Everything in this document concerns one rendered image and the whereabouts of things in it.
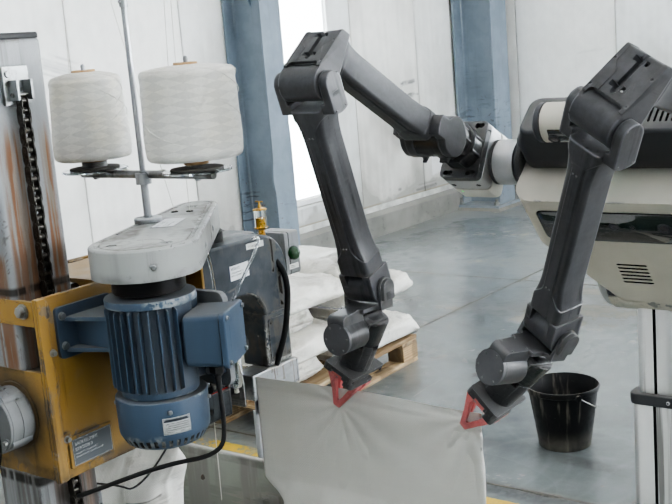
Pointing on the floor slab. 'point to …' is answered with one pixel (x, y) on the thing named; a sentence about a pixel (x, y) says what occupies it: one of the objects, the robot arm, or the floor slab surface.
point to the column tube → (12, 218)
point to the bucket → (564, 410)
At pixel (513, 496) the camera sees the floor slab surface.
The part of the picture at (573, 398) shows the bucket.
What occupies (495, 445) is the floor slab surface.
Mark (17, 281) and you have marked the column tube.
